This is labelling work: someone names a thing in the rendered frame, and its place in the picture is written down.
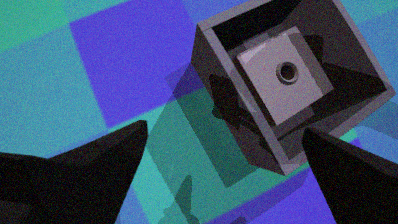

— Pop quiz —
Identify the grey square plate with hole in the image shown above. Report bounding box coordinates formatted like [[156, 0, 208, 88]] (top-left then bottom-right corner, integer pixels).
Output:
[[232, 26, 334, 127]]

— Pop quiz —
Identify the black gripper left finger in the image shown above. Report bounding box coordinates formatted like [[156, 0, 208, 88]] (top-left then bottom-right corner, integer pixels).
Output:
[[0, 120, 148, 224]]

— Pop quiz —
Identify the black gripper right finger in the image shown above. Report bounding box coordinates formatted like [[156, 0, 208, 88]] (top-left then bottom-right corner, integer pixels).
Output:
[[301, 127, 398, 224]]

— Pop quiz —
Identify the dark grey open box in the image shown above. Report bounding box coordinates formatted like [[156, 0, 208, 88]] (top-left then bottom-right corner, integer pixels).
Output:
[[191, 0, 397, 176]]

